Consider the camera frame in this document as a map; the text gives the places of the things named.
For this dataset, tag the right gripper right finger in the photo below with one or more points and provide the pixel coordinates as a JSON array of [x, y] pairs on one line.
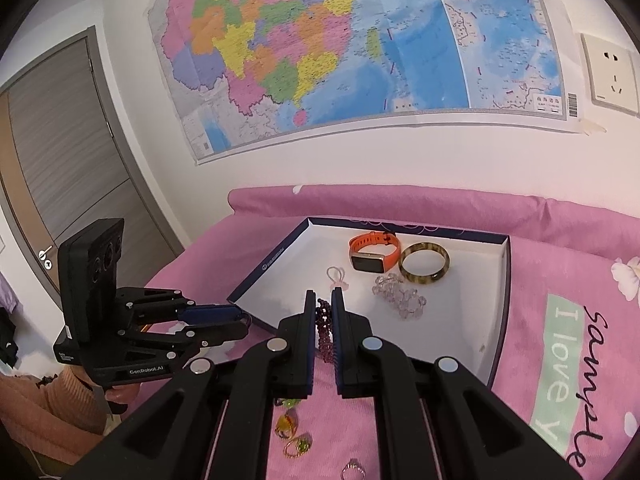
[[434, 420]]

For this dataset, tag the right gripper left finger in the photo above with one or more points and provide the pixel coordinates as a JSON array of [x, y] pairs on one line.
[[212, 421]]

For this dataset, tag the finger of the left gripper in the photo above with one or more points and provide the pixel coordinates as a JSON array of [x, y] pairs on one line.
[[214, 314], [214, 335]]

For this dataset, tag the person's left hand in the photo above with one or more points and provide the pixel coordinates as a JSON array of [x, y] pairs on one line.
[[118, 398]]

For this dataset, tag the green bead ornament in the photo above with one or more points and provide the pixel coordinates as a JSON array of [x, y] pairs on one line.
[[287, 403]]

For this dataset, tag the navy shallow cardboard box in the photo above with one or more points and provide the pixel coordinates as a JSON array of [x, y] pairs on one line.
[[448, 295]]

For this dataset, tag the pink floral bed sheet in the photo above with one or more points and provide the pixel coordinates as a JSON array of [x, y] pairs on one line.
[[538, 298]]

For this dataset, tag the grey wooden door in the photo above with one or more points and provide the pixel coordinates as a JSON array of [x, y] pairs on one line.
[[65, 162]]

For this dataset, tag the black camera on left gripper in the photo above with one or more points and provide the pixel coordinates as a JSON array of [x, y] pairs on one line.
[[87, 268]]

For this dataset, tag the silver door handle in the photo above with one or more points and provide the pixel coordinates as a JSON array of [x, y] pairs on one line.
[[43, 256]]

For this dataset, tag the colourful wall map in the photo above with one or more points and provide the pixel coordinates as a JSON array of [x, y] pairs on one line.
[[243, 74]]

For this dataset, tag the white wall socket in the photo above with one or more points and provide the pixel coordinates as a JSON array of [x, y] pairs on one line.
[[611, 75]]

